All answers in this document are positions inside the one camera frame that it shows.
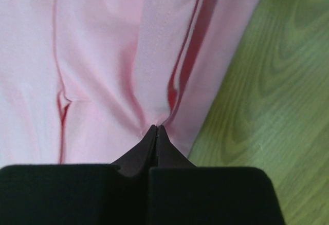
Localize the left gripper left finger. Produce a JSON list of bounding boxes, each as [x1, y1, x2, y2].
[[1, 126, 157, 224]]

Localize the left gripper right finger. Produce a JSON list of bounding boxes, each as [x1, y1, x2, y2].
[[149, 126, 285, 224]]

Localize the pink t-shirt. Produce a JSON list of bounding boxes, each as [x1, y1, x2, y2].
[[1, 0, 259, 166]]

